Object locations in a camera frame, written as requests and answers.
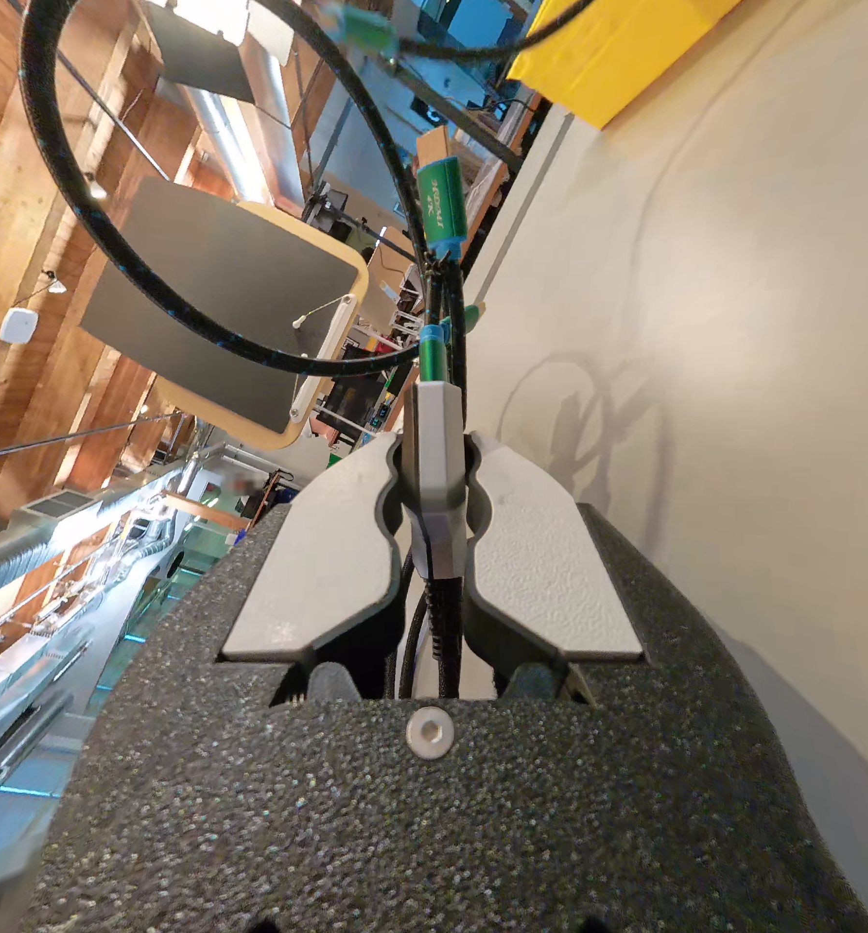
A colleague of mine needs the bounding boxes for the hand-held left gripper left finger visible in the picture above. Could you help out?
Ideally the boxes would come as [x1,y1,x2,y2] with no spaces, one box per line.
[221,432,406,663]

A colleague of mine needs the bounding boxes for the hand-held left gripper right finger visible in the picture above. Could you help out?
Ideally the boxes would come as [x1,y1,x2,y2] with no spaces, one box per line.
[465,432,646,663]

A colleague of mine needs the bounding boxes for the black hdmi switch box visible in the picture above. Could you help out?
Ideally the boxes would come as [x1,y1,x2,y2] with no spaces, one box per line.
[402,379,473,582]

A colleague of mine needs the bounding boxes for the yellow plastic bin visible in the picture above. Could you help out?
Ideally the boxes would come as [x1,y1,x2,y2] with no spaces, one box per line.
[504,0,743,132]

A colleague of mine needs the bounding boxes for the white stand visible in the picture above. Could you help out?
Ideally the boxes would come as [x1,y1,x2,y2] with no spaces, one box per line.
[287,294,356,425]

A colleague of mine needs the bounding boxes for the wood rimmed black board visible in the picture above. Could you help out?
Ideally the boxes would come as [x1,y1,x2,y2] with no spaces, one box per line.
[79,176,371,453]

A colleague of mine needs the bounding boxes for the black light stand pole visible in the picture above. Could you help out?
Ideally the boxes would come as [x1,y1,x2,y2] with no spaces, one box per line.
[396,57,524,173]

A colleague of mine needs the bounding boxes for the studio light panel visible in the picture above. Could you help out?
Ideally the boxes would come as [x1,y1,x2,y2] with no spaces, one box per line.
[141,0,291,104]

